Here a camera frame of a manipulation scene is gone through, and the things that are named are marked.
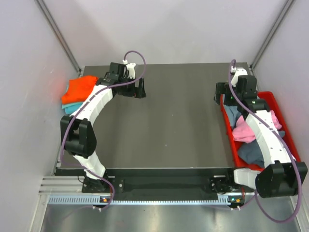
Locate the aluminium frame post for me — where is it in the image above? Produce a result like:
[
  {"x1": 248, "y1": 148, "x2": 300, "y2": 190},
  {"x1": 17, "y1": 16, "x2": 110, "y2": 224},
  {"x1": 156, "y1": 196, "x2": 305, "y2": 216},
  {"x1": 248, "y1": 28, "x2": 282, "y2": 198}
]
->
[
  {"x1": 34, "y1": 0, "x2": 82, "y2": 73},
  {"x1": 249, "y1": 0, "x2": 295, "y2": 72}
]

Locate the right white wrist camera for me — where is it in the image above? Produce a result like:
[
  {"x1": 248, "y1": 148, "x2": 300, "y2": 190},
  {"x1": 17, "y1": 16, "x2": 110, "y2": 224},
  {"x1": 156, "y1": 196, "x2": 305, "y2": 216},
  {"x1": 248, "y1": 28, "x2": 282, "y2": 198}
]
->
[{"x1": 230, "y1": 67, "x2": 248, "y2": 87}]

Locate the left aluminium frame post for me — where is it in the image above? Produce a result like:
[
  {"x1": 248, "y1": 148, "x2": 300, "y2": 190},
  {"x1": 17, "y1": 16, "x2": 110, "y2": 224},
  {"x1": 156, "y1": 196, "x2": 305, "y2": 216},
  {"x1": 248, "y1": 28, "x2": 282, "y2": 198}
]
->
[{"x1": 34, "y1": 0, "x2": 82, "y2": 73}]

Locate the grey slotted cable duct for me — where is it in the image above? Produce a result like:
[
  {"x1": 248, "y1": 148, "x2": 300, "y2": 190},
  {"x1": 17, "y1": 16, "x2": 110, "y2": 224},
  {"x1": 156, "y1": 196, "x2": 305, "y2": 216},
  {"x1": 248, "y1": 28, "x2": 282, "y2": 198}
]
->
[{"x1": 48, "y1": 195, "x2": 244, "y2": 206}]

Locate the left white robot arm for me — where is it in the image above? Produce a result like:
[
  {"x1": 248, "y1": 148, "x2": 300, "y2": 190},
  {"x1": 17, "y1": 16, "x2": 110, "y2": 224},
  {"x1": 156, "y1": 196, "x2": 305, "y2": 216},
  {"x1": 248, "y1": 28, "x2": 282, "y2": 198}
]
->
[{"x1": 60, "y1": 60, "x2": 146, "y2": 193}]

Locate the grey-blue t shirt lower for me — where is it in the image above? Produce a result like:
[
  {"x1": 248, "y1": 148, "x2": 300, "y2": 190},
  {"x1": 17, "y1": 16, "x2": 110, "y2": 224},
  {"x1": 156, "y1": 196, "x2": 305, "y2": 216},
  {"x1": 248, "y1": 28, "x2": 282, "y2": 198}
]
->
[{"x1": 237, "y1": 130, "x2": 286, "y2": 168}]

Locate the grey-blue t shirt upper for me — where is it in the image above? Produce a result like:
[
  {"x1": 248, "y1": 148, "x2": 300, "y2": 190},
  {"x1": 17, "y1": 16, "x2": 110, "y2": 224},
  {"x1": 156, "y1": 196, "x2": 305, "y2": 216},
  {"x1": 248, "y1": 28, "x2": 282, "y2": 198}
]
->
[{"x1": 224, "y1": 105, "x2": 241, "y2": 129}]

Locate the pink t shirt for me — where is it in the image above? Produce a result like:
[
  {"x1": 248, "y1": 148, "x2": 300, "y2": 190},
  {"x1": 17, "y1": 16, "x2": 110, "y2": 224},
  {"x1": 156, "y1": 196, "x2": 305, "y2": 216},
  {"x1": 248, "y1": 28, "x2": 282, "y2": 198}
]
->
[{"x1": 232, "y1": 110, "x2": 282, "y2": 143}]

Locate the folded orange t shirt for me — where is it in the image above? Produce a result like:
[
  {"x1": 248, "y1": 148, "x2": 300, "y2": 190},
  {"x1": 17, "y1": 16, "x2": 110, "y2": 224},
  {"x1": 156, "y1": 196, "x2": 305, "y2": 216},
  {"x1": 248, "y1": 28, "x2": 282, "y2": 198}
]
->
[{"x1": 61, "y1": 75, "x2": 98, "y2": 104}]

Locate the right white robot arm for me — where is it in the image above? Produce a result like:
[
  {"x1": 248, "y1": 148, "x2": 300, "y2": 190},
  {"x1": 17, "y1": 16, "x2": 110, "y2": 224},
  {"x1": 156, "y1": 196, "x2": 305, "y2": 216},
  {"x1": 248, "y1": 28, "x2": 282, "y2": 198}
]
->
[{"x1": 214, "y1": 69, "x2": 308, "y2": 198}]

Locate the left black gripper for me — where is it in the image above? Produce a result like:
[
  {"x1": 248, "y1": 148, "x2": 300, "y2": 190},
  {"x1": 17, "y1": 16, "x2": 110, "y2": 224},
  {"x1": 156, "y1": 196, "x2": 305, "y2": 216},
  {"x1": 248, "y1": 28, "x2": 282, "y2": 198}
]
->
[{"x1": 118, "y1": 75, "x2": 145, "y2": 99}]

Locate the folded teal t shirt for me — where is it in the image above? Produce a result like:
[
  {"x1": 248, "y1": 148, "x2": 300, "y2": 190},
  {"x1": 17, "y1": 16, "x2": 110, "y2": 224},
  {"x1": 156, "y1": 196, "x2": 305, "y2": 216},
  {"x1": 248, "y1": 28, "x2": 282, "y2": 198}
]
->
[{"x1": 61, "y1": 102, "x2": 83, "y2": 115}]

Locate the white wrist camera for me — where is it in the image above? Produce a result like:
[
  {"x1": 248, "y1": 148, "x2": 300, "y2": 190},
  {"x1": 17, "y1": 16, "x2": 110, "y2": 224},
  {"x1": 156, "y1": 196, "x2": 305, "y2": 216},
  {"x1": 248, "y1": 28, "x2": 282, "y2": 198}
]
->
[
  {"x1": 230, "y1": 67, "x2": 248, "y2": 87},
  {"x1": 123, "y1": 59, "x2": 136, "y2": 79}
]

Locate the grey-blue t shirt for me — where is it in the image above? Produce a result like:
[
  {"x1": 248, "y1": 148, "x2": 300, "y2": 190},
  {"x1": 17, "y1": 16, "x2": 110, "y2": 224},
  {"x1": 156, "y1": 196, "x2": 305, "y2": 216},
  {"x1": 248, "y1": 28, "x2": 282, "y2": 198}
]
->
[
  {"x1": 224, "y1": 105, "x2": 241, "y2": 129},
  {"x1": 237, "y1": 130, "x2": 286, "y2": 168}
]

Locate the right aluminium frame post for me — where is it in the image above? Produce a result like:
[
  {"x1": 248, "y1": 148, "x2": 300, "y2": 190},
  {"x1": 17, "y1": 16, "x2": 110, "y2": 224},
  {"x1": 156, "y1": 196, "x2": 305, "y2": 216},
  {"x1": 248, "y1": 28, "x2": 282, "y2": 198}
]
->
[{"x1": 249, "y1": 0, "x2": 295, "y2": 72}]

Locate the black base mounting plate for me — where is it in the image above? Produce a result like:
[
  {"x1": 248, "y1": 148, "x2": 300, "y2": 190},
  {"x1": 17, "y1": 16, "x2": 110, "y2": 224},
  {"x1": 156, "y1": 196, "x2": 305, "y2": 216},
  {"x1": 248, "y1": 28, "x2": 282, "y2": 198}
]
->
[{"x1": 55, "y1": 168, "x2": 253, "y2": 201}]

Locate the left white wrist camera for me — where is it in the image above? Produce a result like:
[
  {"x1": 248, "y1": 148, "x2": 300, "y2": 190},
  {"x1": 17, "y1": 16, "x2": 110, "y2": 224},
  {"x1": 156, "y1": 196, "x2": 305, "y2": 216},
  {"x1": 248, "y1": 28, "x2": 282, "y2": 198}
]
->
[{"x1": 123, "y1": 59, "x2": 136, "y2": 79}]

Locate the red plastic bin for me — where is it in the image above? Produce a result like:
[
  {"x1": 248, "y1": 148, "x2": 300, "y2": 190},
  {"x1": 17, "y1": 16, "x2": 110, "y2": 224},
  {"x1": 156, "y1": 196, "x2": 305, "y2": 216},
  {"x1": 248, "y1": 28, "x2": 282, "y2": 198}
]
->
[{"x1": 220, "y1": 91, "x2": 301, "y2": 171}]

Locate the front aluminium frame rail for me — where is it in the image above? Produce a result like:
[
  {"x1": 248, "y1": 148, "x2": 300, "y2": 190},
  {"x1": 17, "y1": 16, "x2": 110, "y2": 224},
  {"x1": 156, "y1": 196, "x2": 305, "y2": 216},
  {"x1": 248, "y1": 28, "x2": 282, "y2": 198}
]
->
[{"x1": 38, "y1": 176, "x2": 302, "y2": 194}]

